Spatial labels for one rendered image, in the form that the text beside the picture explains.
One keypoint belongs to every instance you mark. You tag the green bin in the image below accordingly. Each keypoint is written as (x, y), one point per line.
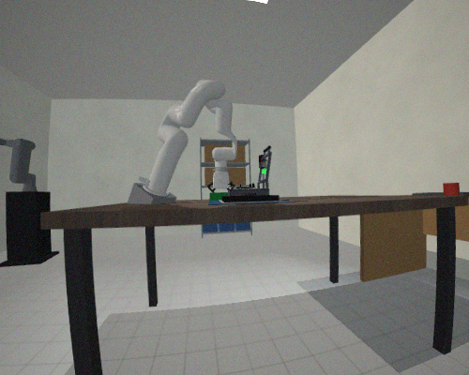
(217, 196)

